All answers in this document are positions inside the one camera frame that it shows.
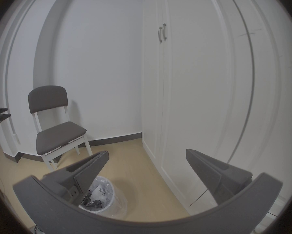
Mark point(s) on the white paper piece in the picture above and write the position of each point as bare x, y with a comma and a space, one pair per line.
99, 194

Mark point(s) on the white chair grey cushions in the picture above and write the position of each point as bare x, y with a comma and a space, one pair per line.
48, 99

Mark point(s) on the clear plastic bag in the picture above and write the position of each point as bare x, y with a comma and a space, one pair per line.
121, 201

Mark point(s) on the white wardrobe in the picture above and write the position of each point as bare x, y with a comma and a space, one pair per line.
197, 82

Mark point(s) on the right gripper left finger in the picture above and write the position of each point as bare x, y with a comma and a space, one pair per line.
80, 177

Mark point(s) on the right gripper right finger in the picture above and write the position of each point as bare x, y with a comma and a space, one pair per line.
224, 184

